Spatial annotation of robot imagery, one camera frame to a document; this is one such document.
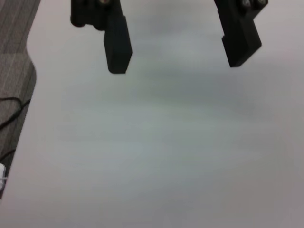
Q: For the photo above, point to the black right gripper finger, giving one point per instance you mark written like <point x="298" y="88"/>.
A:
<point x="116" y="42"/>
<point x="242" y="35"/>

